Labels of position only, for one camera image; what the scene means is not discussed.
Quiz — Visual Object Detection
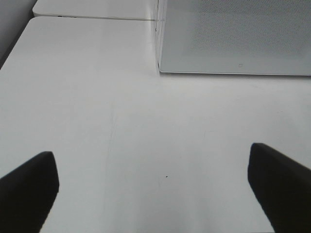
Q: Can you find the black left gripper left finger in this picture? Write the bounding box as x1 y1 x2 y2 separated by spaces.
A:
0 151 59 233

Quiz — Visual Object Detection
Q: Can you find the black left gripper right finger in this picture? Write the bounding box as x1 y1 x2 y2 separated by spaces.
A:
247 143 311 233

